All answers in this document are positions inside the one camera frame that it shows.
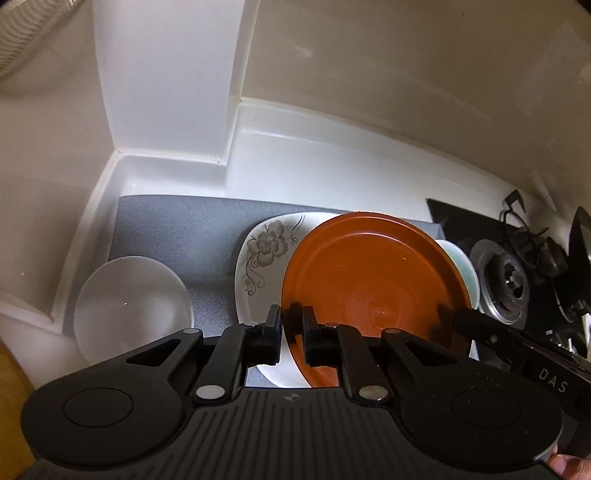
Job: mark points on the black pan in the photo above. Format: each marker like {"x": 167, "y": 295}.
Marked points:
{"x": 582, "y": 240}

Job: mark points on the metal stove burner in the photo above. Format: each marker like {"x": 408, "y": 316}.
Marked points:
{"x": 505, "y": 277}

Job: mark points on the person's right hand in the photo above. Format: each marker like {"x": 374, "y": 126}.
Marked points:
{"x": 572, "y": 468}

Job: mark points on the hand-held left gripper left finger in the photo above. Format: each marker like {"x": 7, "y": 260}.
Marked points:
{"x": 271, "y": 339}

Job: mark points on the grey mat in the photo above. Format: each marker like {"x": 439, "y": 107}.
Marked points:
{"x": 184, "y": 230}

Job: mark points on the yellow wooden panel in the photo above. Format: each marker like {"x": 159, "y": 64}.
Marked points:
{"x": 11, "y": 406}

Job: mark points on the white floral square plate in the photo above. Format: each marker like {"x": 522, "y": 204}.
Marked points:
{"x": 263, "y": 258}

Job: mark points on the black pan support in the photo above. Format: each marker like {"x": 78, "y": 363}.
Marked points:
{"x": 538, "y": 249}

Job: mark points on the black glass gas stove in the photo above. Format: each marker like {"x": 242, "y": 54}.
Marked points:
{"x": 455, "y": 221}

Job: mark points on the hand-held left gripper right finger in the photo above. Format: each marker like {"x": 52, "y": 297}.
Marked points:
{"x": 313, "y": 339}

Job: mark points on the pale green plate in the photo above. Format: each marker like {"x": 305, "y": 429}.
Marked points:
{"x": 459, "y": 265}

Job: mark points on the orange round plate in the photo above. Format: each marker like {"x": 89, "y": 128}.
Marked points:
{"x": 369, "y": 277}

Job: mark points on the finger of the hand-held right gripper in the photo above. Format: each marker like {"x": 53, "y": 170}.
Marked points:
{"x": 475, "y": 328}

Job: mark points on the clear glass bowl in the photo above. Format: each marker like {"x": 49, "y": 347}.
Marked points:
{"x": 131, "y": 300}

